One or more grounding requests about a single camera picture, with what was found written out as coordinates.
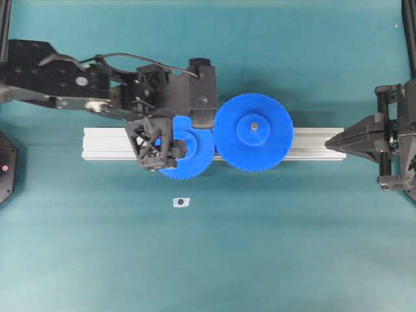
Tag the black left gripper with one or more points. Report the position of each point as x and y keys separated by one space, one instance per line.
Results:
x=155 y=91

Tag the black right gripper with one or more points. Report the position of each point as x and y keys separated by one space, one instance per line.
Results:
x=395 y=154

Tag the small blue gear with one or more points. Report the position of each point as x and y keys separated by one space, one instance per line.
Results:
x=200 y=150

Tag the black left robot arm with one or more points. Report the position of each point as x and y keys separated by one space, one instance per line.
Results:
x=34 y=72

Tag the large blue gear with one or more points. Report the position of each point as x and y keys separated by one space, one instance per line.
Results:
x=253 y=132

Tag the small white sticker marker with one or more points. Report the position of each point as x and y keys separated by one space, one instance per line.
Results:
x=181 y=202

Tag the silver aluminium extrusion rail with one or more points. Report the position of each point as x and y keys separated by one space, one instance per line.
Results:
x=112 y=143

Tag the black right frame post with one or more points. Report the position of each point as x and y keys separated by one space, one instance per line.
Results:
x=408 y=18

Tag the black frame post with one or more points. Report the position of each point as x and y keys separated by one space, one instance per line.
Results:
x=408 y=18
x=6 y=6

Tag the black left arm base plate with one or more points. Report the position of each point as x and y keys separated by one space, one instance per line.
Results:
x=8 y=164

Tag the black left frame post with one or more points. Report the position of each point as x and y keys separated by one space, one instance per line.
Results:
x=6 y=6

